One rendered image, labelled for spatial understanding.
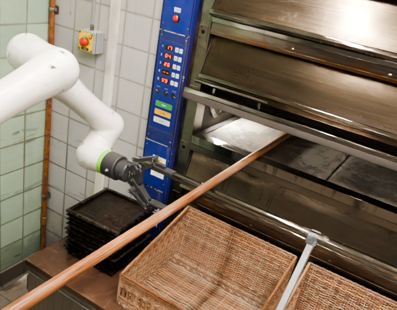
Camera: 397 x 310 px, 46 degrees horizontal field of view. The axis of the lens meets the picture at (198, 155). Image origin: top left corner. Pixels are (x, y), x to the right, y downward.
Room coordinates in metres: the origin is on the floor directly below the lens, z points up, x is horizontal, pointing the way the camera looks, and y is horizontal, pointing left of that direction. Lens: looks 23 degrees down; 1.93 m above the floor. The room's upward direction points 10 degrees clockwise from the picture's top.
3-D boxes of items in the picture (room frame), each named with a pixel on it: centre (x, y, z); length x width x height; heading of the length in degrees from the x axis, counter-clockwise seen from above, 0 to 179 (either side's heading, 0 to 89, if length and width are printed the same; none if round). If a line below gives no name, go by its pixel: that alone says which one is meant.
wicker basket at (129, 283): (1.56, -0.13, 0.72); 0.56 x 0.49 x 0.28; 62
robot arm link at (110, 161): (1.49, 0.28, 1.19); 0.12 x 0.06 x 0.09; 153
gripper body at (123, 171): (1.45, 0.22, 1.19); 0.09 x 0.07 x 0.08; 63
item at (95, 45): (2.18, 0.60, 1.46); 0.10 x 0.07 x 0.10; 63
